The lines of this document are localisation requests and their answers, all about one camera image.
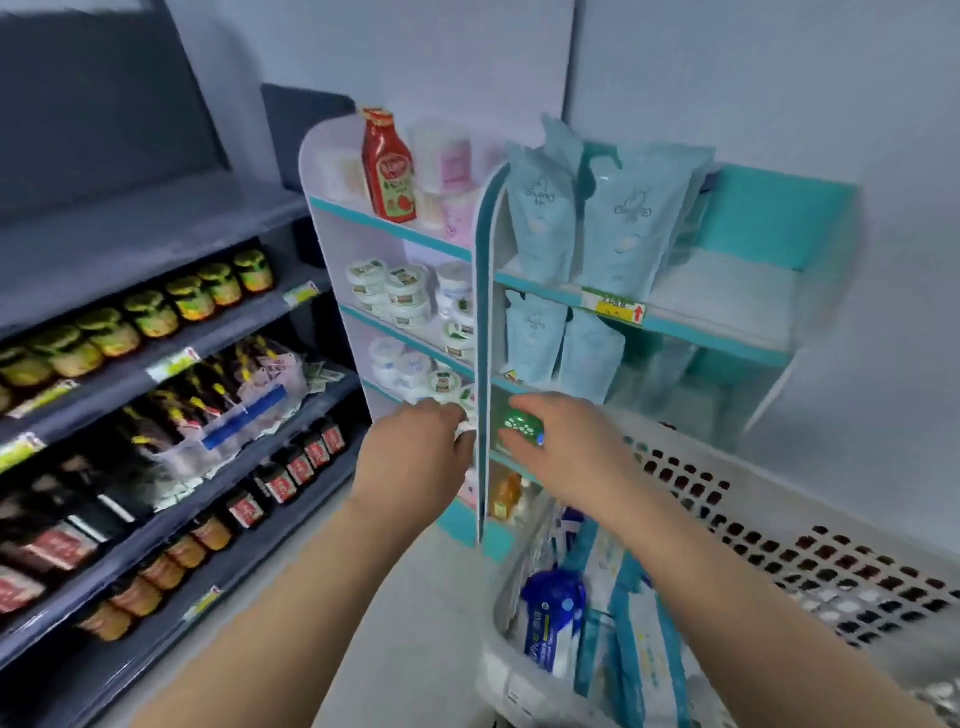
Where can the row of green-lid jars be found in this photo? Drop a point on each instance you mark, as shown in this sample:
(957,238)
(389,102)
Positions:
(112,330)

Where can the stack of white round tubs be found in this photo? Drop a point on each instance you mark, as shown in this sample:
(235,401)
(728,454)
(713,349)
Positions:
(409,300)

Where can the person's right thumb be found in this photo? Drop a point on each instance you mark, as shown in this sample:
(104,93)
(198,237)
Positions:
(517,452)

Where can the row of brown jars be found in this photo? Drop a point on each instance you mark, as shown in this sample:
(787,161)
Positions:
(161,571)

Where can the small white sachets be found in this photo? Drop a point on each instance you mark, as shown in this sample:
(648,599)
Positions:
(322,375)

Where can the yellow-green shelf price tag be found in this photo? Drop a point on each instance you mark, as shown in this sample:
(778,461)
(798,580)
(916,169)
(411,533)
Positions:
(202,604)
(301,294)
(43,398)
(173,364)
(19,452)

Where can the orange bottle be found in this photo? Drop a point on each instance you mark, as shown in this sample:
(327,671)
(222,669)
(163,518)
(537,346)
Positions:
(505,496)

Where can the white and teal shelf unit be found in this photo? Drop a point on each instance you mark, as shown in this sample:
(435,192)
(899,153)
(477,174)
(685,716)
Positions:
(484,300)

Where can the red ketchup bottle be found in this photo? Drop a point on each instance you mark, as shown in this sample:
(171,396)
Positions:
(388,176)

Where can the person's left thumb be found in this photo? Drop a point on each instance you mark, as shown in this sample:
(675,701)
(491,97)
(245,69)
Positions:
(465,454)

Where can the white perforated plastic basket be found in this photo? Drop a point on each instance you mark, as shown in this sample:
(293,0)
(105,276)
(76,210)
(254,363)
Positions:
(787,540)

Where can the teal and white packets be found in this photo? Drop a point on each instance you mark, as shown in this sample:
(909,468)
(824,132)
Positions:
(637,645)

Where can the dark blue panel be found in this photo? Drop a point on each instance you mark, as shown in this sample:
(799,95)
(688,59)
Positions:
(304,127)

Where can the person's left forearm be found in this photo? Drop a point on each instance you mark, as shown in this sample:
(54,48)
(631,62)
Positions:
(277,622)

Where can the row of red-label dark bottles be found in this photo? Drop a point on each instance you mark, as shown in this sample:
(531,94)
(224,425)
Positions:
(277,480)

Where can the light blue refill pouch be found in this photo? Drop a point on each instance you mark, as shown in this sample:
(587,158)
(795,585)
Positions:
(541,217)
(561,142)
(534,337)
(634,217)
(592,364)

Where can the person's right hand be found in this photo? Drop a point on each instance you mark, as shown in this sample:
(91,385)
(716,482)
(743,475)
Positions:
(581,457)

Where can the pink and white containers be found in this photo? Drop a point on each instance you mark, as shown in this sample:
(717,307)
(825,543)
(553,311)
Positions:
(446,169)

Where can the blue and white packet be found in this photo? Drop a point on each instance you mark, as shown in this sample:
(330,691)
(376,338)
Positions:
(553,622)

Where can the small green packet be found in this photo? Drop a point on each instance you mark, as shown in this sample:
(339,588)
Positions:
(523,427)

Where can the yellow price tag red arrow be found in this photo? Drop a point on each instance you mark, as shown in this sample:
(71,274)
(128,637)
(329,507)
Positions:
(613,306)

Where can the group of yellow-cap dark bottles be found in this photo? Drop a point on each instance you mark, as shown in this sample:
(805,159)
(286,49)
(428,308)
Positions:
(202,390)

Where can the dark grey shelf unit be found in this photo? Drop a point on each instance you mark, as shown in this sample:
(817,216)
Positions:
(112,225)

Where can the person's left hand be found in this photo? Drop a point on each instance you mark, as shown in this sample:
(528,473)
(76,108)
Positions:
(409,461)

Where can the person's right forearm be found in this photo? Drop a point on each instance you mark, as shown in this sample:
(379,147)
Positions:
(750,622)

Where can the clear plastic bag blue label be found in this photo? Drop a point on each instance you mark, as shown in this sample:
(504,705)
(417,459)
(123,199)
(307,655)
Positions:
(240,420)

